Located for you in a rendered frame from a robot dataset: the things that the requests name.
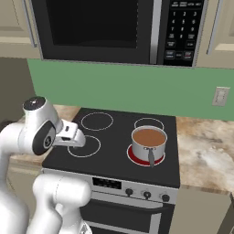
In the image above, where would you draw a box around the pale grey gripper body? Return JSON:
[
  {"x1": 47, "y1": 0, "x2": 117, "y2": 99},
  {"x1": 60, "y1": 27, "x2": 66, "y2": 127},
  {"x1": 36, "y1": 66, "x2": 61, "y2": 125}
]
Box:
[{"x1": 55, "y1": 129, "x2": 88, "y2": 149}]

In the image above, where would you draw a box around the steel saucepan with hot chocolate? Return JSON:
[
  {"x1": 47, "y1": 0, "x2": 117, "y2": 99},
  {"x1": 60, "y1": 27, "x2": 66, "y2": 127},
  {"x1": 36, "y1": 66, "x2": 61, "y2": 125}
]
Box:
[{"x1": 131, "y1": 124, "x2": 168, "y2": 168}]

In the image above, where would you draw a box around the black glass hob stove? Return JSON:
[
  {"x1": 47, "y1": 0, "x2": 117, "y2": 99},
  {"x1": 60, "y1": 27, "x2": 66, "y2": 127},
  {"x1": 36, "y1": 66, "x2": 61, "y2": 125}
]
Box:
[{"x1": 41, "y1": 107, "x2": 182, "y2": 234}]

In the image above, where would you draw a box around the beige base cupboard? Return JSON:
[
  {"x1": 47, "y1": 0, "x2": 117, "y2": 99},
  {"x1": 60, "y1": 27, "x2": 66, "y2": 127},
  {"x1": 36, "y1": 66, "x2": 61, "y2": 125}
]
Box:
[
  {"x1": 175, "y1": 186, "x2": 234, "y2": 234},
  {"x1": 5, "y1": 156, "x2": 44, "y2": 218}
]

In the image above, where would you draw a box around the black oven door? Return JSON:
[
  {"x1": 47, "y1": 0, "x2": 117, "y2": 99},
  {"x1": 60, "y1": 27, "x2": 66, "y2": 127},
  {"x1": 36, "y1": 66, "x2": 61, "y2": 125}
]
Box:
[{"x1": 80, "y1": 198, "x2": 176, "y2": 234}]

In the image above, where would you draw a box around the black microwave oven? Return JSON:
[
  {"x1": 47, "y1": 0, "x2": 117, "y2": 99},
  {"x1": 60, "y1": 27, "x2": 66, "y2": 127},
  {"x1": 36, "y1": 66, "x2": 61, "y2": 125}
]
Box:
[{"x1": 29, "y1": 0, "x2": 209, "y2": 69}]

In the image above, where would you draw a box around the black microwave door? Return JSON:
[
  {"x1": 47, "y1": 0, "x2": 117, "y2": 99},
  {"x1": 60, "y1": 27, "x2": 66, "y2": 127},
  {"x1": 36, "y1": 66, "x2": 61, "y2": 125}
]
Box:
[{"x1": 30, "y1": 0, "x2": 163, "y2": 66}]

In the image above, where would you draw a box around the silver cupboard door handle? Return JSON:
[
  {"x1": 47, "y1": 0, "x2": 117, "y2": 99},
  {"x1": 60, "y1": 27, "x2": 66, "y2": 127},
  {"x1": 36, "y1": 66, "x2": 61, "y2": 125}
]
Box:
[
  {"x1": 21, "y1": 0, "x2": 38, "y2": 48},
  {"x1": 206, "y1": 0, "x2": 226, "y2": 56}
]

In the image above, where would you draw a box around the beige wall cupboard door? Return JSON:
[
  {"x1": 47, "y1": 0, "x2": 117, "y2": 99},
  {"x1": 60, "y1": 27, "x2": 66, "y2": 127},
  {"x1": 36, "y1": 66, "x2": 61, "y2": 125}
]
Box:
[
  {"x1": 195, "y1": 0, "x2": 234, "y2": 70},
  {"x1": 0, "y1": 0, "x2": 41, "y2": 59}
]

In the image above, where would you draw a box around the silver microwave door handle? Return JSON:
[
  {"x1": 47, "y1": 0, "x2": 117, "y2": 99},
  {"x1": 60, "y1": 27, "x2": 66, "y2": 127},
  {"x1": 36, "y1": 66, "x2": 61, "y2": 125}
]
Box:
[{"x1": 149, "y1": 0, "x2": 163, "y2": 65}]

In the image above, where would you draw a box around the pale wall switch plate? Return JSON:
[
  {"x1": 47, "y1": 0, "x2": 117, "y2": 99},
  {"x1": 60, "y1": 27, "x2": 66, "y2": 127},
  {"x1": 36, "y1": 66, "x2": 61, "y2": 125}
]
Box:
[{"x1": 211, "y1": 86, "x2": 231, "y2": 107}]

